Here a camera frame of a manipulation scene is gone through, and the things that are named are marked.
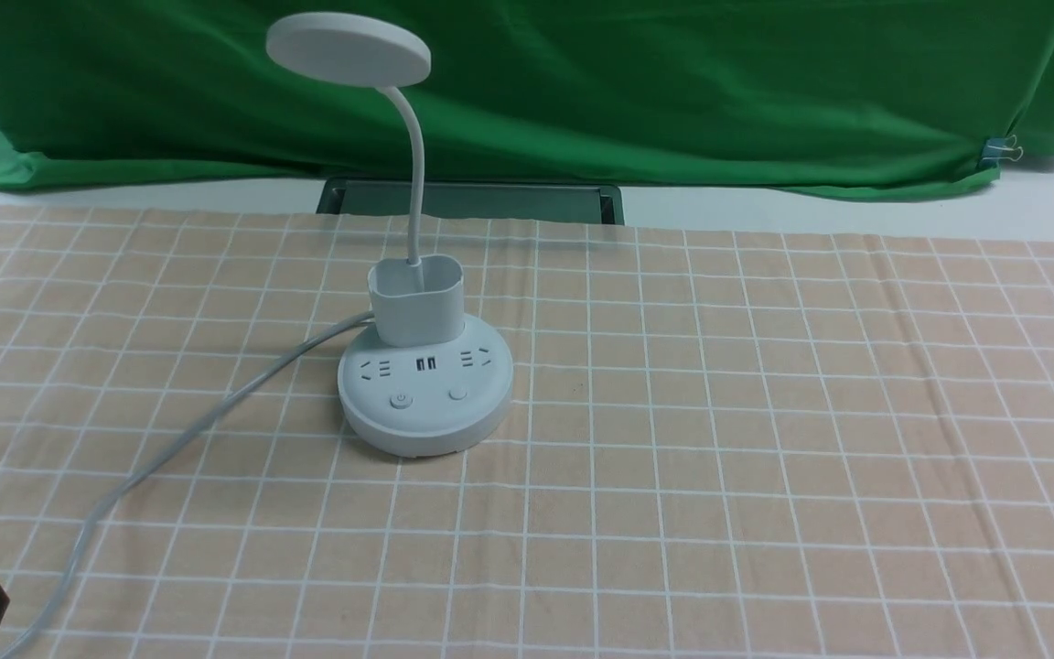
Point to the white desk lamp with sockets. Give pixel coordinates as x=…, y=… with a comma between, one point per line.
x=426, y=378

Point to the dark grey tray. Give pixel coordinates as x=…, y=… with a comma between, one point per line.
x=584, y=204

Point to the beige checked tablecloth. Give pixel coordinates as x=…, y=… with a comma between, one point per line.
x=719, y=444

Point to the green backdrop cloth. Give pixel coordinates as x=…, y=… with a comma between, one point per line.
x=855, y=100

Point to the blue binder clip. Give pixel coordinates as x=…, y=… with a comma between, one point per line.
x=999, y=150

